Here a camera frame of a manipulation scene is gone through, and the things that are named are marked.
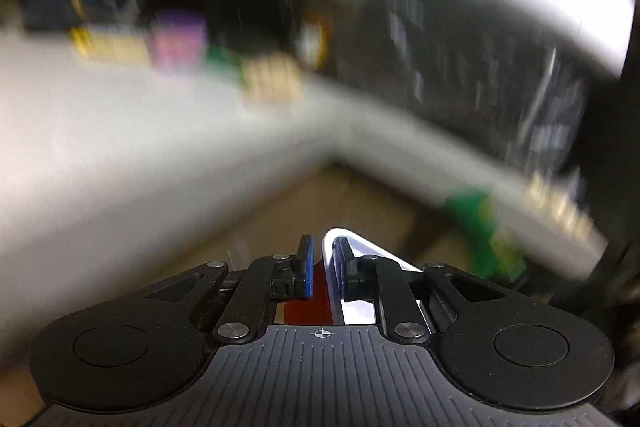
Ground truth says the beige snack packet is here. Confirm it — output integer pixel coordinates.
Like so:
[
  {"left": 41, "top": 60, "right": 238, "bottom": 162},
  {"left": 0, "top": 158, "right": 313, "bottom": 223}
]
[
  {"left": 241, "top": 54, "right": 306, "bottom": 105},
  {"left": 527, "top": 172, "right": 593, "bottom": 233}
]

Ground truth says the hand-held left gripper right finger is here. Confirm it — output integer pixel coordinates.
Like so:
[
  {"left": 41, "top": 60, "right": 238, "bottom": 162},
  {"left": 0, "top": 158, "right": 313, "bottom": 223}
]
[{"left": 332, "top": 238, "right": 508, "bottom": 346}]

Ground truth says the purple snack packet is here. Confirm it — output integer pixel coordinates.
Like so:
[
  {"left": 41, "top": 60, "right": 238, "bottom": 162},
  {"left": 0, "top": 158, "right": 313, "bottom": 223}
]
[{"left": 150, "top": 11, "right": 207, "bottom": 75}]

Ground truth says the orange rimmed white packet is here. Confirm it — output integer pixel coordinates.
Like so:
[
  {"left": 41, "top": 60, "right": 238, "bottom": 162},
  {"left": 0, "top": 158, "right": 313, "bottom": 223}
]
[{"left": 300, "top": 12, "right": 333, "bottom": 70}]

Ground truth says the yellow snack packet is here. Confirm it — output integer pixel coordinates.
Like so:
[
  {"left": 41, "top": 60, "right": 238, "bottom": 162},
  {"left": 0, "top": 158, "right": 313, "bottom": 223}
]
[{"left": 70, "top": 24, "right": 153, "bottom": 68}]

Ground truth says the brown cardboard box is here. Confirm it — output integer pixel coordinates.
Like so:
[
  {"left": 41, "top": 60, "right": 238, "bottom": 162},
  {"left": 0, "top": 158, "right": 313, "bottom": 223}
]
[{"left": 0, "top": 162, "right": 481, "bottom": 427}]

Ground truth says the black panel with white marks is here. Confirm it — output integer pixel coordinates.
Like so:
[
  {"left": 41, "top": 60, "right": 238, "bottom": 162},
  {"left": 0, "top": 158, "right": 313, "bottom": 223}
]
[{"left": 325, "top": 0, "right": 591, "bottom": 178}]

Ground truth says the red and white snack packet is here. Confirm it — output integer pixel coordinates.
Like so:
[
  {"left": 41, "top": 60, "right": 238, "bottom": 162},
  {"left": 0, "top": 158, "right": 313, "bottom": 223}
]
[{"left": 282, "top": 227, "right": 418, "bottom": 326}]

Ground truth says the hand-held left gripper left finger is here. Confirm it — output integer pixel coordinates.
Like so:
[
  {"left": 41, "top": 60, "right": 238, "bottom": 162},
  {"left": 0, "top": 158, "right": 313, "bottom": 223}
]
[{"left": 142, "top": 234, "right": 316, "bottom": 346}]

